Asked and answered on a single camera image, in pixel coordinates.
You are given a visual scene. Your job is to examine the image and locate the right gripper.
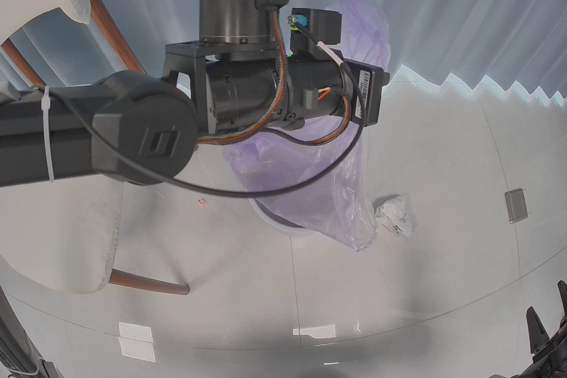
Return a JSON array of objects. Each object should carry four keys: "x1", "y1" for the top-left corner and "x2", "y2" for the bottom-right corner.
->
[{"x1": 509, "y1": 281, "x2": 567, "y2": 378}]

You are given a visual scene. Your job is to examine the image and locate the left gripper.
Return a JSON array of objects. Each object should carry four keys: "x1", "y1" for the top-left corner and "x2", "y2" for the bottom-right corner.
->
[{"x1": 206, "y1": 57, "x2": 390, "y2": 133}]

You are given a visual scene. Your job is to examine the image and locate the purple plastic bag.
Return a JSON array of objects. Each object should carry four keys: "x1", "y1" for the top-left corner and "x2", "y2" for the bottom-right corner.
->
[{"x1": 221, "y1": 0, "x2": 392, "y2": 253}]

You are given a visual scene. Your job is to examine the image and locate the white paper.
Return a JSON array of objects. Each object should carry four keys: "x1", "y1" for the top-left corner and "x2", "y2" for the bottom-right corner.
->
[{"x1": 374, "y1": 195, "x2": 413, "y2": 238}]

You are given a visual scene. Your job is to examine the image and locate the white trash bin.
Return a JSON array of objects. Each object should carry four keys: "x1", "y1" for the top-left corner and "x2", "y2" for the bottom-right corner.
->
[{"x1": 252, "y1": 197, "x2": 324, "y2": 239}]

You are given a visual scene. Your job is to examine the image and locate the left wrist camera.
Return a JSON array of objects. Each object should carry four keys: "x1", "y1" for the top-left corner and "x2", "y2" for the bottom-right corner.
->
[{"x1": 289, "y1": 7, "x2": 344, "y2": 58}]

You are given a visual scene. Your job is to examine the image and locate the black cable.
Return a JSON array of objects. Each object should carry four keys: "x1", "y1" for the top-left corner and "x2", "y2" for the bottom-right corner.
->
[{"x1": 46, "y1": 84, "x2": 366, "y2": 197}]

